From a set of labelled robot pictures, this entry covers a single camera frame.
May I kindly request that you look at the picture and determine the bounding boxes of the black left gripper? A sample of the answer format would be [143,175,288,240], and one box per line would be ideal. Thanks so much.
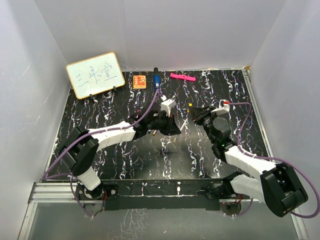
[147,112,181,137]

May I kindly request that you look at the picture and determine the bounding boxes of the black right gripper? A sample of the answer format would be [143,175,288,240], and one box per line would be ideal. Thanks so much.
[189,105,219,145]

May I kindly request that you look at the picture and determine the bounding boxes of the orange white pen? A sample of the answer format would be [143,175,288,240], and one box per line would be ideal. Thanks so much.
[173,119,188,143]

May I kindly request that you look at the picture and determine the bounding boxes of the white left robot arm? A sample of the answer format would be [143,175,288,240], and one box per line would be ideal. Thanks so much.
[59,110,181,200]

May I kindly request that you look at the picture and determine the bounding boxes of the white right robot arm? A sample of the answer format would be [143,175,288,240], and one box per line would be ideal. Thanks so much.
[188,100,309,217]

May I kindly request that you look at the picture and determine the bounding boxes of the pink plastic clip bar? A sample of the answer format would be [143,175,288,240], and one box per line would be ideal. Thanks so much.
[170,73,196,82]

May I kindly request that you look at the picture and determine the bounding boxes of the blue stapler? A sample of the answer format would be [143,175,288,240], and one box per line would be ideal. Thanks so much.
[153,67,161,90]

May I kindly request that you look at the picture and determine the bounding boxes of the orange small notebook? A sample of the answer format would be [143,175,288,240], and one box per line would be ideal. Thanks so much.
[132,75,147,90]

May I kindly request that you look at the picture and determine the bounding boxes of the small whiteboard with writing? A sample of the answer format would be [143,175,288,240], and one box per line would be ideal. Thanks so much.
[65,52,126,100]

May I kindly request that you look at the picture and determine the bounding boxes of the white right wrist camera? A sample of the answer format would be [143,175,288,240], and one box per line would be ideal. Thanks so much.
[216,99,230,115]

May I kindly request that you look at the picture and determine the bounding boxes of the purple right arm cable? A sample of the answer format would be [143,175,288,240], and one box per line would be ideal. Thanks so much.
[227,101,320,220]

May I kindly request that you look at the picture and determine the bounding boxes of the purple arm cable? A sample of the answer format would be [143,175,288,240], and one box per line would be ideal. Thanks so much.
[227,101,320,220]
[41,89,166,219]

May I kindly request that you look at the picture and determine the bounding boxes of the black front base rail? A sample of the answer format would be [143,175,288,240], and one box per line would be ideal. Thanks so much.
[76,178,250,211]

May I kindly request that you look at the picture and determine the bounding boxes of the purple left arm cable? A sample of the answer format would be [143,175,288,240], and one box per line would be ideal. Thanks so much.
[41,89,166,219]

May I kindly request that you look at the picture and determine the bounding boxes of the aluminium frame rail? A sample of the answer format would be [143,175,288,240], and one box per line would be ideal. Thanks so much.
[17,181,83,240]

